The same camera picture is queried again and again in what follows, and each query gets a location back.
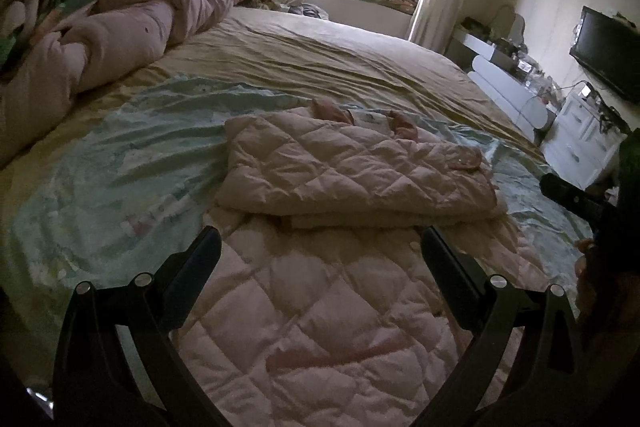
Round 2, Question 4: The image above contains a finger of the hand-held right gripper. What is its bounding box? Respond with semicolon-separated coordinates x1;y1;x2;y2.
540;173;608;225

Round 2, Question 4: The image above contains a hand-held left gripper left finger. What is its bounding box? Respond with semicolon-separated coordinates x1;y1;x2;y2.
52;226;223;427

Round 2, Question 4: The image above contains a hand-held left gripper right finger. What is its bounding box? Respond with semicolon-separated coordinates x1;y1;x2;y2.
421;226;591;427

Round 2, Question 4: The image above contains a pink quilted jacket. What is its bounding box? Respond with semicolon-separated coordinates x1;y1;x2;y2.
170;98;566;427

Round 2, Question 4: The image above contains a clothes heap beside bed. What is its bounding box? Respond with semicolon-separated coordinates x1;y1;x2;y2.
287;3;328;20

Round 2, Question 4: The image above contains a person's right hand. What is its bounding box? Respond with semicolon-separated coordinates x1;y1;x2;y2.
574;238;601;315

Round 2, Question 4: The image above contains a white drawer cabinet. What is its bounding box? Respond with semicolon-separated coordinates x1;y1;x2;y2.
542;94;626;192

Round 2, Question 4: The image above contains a cluster of toiletries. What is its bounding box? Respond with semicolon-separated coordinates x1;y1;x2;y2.
505;39;561;102

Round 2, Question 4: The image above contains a black flat television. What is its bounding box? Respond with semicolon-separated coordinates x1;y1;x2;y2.
570;6;640;102

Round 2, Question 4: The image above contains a white vanity desk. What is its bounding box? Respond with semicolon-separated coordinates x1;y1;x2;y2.
447;29;506;72

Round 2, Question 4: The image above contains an oval vanity mirror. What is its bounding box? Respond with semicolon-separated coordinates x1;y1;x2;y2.
492;4;526;45

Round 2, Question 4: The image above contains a large bed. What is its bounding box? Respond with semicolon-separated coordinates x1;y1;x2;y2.
0;4;601;427

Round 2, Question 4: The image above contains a pink rolled duvet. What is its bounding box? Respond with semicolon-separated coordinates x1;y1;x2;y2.
0;0;235;168

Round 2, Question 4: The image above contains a floral blanket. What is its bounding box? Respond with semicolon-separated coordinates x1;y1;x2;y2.
0;0;60;68

